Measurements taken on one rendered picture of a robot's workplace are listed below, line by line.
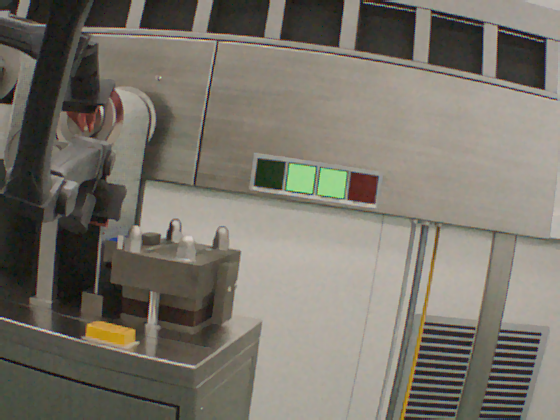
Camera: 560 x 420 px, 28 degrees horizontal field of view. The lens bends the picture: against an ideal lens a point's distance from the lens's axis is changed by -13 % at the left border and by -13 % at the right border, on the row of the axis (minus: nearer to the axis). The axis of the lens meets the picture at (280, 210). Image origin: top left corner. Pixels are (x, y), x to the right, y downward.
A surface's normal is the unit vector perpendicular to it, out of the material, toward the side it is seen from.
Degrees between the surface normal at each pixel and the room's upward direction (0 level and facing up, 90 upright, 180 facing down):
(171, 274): 90
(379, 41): 90
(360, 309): 90
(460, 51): 90
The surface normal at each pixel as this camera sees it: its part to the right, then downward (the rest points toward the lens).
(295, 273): -0.14, 0.04
